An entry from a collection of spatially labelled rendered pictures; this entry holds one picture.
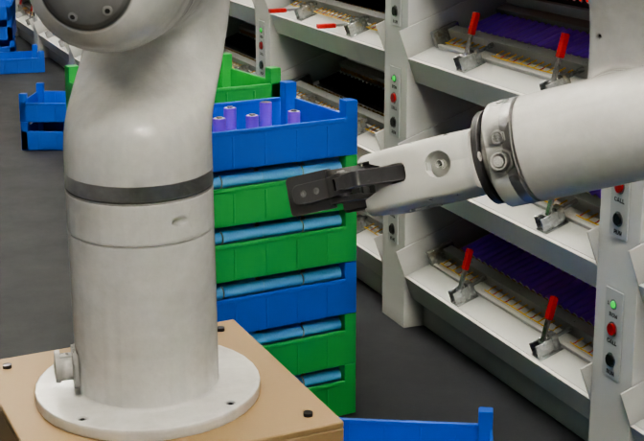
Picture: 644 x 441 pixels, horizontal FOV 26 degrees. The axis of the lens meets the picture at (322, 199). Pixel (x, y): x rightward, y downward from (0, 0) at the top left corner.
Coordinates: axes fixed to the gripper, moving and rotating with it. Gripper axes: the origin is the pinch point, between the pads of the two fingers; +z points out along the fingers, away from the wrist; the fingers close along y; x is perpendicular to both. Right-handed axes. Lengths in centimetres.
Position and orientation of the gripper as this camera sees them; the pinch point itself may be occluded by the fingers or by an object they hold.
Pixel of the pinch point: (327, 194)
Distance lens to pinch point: 117.2
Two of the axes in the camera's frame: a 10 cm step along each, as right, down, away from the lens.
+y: 4.7, -0.2, 8.8
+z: -8.6, 1.9, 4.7
